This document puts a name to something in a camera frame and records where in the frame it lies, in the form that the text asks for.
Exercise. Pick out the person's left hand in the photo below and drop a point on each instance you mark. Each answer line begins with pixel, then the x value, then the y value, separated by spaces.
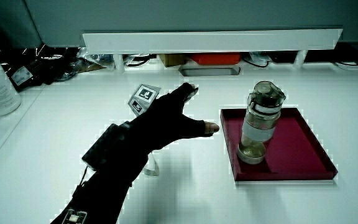
pixel 163 119

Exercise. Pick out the clear bottle with grey lid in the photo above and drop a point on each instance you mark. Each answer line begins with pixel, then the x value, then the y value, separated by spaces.
pixel 259 124

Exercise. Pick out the person's left forearm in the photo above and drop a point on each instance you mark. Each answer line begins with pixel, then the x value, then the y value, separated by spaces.
pixel 110 180

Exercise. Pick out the brown cardboard box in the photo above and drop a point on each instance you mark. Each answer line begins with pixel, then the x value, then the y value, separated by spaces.
pixel 171 59

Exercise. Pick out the flat grey tray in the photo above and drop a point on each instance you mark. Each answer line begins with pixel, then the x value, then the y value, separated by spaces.
pixel 209 71

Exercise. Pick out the orange box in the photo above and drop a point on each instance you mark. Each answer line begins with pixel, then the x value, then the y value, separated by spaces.
pixel 216 58

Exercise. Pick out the white shelf riser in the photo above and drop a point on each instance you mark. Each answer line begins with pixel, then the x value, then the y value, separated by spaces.
pixel 210 40

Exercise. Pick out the black plastic bags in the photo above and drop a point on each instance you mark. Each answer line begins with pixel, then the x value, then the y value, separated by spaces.
pixel 39 68

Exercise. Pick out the dark red tray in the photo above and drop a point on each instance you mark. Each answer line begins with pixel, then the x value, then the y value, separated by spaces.
pixel 297 149

